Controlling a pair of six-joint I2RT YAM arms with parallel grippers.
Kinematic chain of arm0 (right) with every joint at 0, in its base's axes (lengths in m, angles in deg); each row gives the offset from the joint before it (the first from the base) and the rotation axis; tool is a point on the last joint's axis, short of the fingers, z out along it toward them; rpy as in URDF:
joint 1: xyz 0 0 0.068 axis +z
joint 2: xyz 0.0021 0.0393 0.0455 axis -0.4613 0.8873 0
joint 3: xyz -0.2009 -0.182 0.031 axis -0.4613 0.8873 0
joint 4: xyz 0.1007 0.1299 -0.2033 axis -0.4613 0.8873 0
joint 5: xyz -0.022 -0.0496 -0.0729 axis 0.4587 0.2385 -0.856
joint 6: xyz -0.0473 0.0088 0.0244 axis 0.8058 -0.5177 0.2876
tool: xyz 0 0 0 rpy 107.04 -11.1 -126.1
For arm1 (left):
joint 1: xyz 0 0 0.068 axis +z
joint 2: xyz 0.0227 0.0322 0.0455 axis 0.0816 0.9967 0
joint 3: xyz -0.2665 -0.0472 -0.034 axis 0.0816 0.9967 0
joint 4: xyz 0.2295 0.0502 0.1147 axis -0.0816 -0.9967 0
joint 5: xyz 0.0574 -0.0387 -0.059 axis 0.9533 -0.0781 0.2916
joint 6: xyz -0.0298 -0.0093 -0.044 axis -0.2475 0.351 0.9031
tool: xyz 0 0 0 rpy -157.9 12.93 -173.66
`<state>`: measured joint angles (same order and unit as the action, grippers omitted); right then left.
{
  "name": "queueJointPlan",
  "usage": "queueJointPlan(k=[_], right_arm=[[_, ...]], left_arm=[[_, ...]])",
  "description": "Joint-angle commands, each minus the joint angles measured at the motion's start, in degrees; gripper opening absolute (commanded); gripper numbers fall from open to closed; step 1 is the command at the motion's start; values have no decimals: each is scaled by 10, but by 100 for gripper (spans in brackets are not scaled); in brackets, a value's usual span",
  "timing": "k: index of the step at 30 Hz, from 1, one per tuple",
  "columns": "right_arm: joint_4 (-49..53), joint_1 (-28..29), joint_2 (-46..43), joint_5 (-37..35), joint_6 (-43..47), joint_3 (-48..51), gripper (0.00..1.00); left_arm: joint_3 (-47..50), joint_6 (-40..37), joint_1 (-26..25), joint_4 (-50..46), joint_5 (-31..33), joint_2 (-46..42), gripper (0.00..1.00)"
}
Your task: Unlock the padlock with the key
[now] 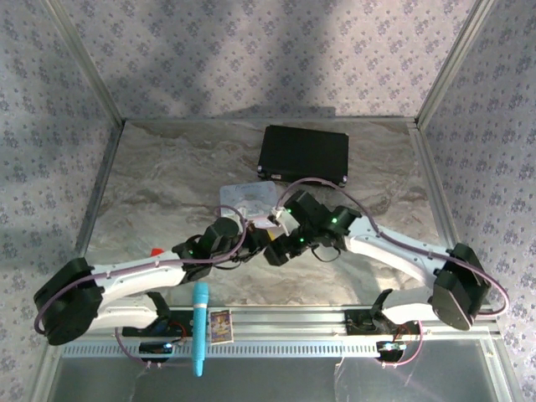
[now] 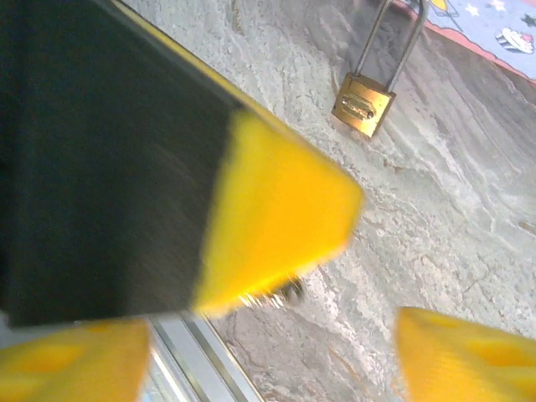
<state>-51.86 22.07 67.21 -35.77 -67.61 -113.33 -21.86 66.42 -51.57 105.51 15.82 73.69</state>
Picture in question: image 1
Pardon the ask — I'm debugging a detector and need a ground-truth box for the black rectangular case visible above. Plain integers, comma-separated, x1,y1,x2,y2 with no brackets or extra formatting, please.
256,124,350,188

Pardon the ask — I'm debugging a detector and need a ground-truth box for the small picture card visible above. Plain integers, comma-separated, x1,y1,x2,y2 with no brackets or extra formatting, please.
209,309,235,346

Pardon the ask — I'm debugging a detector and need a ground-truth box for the blue marker pen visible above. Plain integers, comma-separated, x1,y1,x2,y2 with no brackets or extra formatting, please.
191,281,211,379

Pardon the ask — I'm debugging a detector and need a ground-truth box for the grey metal sheet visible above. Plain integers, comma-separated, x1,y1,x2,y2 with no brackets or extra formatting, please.
48,355,510,402

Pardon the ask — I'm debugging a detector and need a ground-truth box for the small black controller board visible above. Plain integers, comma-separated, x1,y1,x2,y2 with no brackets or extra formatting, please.
375,340,408,355
138,342,174,357

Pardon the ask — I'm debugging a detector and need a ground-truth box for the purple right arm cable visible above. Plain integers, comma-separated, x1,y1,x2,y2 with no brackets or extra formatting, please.
278,178,511,370

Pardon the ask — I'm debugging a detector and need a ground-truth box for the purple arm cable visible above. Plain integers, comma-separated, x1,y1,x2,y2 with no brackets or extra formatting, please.
278,178,511,370
33,204,252,370

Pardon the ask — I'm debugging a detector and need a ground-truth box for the aluminium mounting rail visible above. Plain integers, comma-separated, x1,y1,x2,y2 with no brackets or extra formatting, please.
167,305,500,338

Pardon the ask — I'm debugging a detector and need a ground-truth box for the slotted grey cable duct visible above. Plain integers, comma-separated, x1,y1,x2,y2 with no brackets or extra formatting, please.
61,338,494,359

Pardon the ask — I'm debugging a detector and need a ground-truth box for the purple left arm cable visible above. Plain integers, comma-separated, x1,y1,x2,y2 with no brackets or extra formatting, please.
33,204,252,370

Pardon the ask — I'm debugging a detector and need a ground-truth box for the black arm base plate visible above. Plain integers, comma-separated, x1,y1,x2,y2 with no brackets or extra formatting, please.
120,308,190,341
344,308,422,337

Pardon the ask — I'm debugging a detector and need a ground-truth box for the thin aluminium back rail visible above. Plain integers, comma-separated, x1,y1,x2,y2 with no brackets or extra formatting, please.
123,117,418,126

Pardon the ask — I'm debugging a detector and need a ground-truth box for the aluminium side rail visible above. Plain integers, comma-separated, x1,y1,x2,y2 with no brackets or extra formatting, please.
74,120,126,257
410,123,461,252

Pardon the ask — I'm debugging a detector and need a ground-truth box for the aluminium frame post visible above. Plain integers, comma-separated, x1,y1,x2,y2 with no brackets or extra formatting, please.
43,0,127,126
414,0,498,126

